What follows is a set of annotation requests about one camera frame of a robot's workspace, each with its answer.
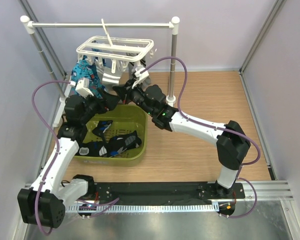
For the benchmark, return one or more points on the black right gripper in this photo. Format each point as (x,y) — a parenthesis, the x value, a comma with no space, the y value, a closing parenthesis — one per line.
(126,89)

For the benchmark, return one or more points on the aluminium slotted rail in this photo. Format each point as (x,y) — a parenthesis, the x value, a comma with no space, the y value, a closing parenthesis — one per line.
(89,209)

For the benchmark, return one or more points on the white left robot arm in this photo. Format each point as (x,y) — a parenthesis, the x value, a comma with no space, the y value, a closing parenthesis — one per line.
(45,202)

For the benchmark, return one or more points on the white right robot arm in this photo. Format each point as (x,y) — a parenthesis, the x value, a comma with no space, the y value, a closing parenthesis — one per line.
(228,138)

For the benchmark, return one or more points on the grey striped sock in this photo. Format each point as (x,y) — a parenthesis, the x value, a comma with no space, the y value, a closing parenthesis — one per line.
(110,79)

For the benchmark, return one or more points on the black patterned sock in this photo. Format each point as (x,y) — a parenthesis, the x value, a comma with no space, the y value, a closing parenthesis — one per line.
(120,143)
(97,148)

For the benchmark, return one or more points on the blue shark pattern sock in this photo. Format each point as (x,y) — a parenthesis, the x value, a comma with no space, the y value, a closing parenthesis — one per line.
(83,69)

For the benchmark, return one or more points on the white metal drying rack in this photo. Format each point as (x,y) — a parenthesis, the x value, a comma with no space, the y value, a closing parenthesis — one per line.
(31,26)

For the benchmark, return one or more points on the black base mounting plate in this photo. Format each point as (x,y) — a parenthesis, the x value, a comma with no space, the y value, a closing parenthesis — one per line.
(162,193)

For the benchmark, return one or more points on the white clip sock hanger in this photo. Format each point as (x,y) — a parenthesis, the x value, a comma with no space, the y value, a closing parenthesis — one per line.
(119,50)

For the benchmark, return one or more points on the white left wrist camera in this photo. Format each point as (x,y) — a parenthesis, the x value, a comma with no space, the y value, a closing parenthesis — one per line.
(82,87)

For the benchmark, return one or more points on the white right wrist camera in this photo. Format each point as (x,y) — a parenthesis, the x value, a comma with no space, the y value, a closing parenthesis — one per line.
(140,75)

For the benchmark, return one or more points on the green plastic basket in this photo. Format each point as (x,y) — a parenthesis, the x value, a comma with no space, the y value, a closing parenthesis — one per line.
(126,119)

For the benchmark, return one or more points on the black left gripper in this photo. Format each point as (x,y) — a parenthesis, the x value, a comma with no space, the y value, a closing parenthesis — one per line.
(108,104)

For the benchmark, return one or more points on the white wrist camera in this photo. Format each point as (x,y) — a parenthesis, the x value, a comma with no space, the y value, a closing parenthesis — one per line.
(140,75)
(82,87)

